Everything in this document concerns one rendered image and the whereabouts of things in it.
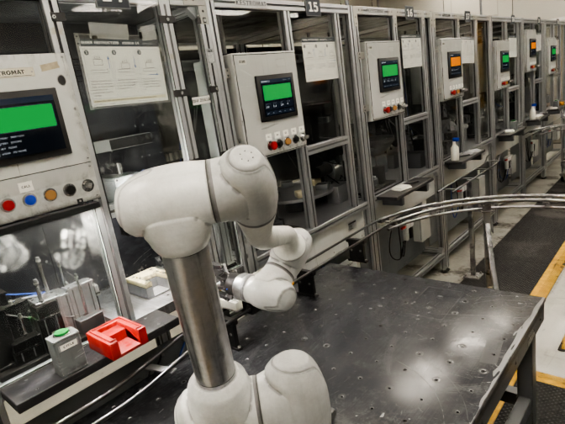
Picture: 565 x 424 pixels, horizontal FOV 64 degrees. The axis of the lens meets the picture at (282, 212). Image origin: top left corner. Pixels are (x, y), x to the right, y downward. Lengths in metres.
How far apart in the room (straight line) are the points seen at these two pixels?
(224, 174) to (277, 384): 0.58
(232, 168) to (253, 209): 0.11
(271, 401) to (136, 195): 0.62
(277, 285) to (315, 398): 0.34
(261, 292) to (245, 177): 0.59
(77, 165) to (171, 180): 0.73
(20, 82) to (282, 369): 1.09
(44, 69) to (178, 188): 0.81
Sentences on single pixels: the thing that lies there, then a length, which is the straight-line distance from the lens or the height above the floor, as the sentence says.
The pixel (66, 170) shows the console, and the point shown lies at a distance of 1.58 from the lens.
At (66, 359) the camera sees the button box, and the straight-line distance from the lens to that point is 1.53.
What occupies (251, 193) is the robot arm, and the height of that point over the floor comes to 1.43.
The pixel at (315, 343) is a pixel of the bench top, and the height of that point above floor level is 0.68.
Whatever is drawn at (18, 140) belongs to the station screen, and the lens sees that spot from 1.51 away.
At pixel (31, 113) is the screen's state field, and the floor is 1.66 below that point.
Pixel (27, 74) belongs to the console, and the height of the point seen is 1.77.
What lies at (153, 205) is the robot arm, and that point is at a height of 1.44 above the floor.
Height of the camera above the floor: 1.61
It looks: 14 degrees down
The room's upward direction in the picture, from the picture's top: 9 degrees counter-clockwise
